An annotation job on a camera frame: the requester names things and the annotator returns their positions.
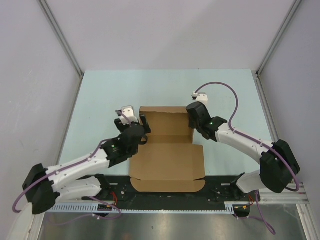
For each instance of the grey slotted cable duct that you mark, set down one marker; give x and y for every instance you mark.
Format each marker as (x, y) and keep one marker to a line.
(188, 208)

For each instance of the aluminium frame post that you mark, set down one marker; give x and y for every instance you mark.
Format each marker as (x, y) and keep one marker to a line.
(279, 35)
(55, 26)

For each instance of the aluminium frame post left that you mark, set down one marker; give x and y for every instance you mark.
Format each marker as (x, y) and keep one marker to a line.
(55, 26)

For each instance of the aluminium right side rail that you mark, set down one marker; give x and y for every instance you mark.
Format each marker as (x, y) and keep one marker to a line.
(266, 108)

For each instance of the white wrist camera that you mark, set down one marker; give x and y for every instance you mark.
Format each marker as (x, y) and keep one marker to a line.
(200, 97)
(127, 115)

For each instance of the aluminium frame post right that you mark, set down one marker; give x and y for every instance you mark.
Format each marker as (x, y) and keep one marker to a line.
(279, 35)

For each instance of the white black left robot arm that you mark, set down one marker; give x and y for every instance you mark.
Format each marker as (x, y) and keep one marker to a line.
(46, 186)

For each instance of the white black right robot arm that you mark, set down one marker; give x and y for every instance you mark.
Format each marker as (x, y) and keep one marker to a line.
(278, 165)

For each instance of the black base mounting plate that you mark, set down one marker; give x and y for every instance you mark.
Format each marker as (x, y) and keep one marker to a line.
(160, 190)

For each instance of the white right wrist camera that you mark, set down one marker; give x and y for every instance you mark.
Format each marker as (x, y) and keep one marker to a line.
(200, 97)

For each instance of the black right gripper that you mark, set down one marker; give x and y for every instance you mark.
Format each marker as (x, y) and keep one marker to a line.
(190, 123)

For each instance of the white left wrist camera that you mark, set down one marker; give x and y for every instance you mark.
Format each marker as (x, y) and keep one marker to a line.
(127, 115)

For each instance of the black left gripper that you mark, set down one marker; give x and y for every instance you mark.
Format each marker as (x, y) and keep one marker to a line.
(147, 129)

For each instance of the brown cardboard box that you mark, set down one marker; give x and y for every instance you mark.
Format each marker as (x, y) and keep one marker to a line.
(170, 153)

